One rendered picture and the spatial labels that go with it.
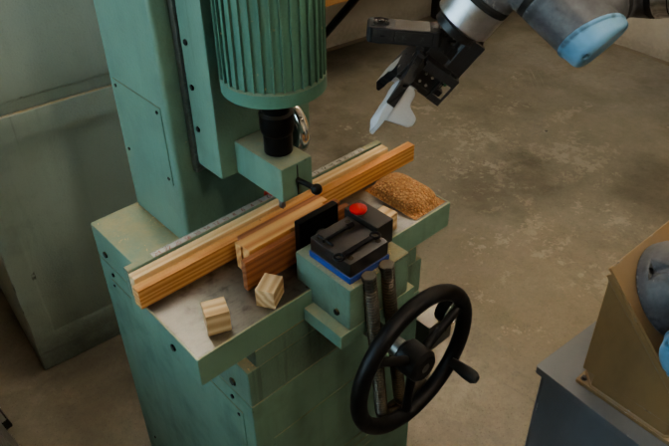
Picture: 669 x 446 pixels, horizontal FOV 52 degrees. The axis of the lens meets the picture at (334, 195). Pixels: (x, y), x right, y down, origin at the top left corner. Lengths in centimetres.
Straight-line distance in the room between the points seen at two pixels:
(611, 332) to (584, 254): 137
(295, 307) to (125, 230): 51
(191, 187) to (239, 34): 43
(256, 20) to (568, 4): 43
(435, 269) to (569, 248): 54
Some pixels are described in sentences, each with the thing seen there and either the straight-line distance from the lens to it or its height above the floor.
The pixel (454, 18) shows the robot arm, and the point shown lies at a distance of 102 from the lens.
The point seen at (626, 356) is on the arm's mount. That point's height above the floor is 69.
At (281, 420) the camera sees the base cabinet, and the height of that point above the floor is 62.
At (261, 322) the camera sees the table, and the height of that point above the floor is 90.
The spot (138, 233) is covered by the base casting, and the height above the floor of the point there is 80.
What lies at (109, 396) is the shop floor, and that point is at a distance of 229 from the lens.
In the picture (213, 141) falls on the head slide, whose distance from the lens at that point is 125.
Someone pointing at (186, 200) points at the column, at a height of 92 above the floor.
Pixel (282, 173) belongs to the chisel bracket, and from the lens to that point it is 117.
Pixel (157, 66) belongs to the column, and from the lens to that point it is 124.
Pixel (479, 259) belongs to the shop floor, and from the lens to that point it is 266.
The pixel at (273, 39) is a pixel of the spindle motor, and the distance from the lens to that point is 103.
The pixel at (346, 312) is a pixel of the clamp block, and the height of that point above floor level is 91.
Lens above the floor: 170
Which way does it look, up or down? 35 degrees down
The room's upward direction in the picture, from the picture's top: 1 degrees counter-clockwise
